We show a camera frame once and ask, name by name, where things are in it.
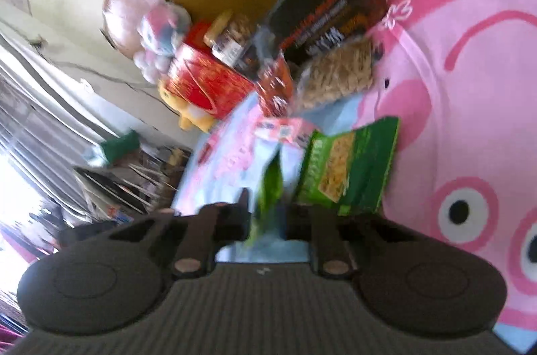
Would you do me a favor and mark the printed blanket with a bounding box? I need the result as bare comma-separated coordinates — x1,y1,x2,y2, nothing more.
172,0,537,355

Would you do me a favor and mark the green bag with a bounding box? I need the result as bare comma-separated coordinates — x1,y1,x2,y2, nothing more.
84,130,141,167

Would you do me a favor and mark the dark green snack packet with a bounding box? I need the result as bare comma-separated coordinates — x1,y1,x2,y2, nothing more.
291,116,399,217

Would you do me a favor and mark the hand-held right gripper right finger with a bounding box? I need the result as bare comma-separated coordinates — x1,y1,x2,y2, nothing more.
287,204,424,278

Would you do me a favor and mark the bright green snack packet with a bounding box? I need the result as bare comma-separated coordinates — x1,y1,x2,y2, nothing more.
247,149,288,251

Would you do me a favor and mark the clear bag of beige snacks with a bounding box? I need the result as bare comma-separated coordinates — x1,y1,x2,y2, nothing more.
294,38,376,112

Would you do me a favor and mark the red snack packet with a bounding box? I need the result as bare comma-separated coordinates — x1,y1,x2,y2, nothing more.
256,57,294,116

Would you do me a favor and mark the yellow plush duck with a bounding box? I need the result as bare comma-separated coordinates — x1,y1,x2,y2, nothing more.
157,80,214,133

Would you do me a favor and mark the black printed storage box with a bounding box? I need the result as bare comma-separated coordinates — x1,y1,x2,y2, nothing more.
256,0,387,66

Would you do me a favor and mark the red flat packet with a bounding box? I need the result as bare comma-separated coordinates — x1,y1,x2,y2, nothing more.
197,145,215,167

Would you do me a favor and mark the pink snack packet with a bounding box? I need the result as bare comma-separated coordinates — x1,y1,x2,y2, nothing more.
254,116,315,150

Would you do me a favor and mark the clear jar of nuts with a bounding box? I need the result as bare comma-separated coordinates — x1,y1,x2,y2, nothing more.
203,11,256,66

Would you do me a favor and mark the red gift bag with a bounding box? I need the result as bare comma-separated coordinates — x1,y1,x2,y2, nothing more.
161,23,256,121

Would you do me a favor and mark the white curtain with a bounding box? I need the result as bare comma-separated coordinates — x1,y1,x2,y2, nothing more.
0,0,127,213

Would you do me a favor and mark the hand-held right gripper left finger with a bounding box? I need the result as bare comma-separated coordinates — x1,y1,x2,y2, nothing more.
101,189,254,278

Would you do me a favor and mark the pink and blue plush cat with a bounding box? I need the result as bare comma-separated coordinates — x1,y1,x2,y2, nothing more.
134,0,194,83

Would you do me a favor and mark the white wire rack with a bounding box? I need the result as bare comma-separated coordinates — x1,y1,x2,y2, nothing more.
76,145,191,221

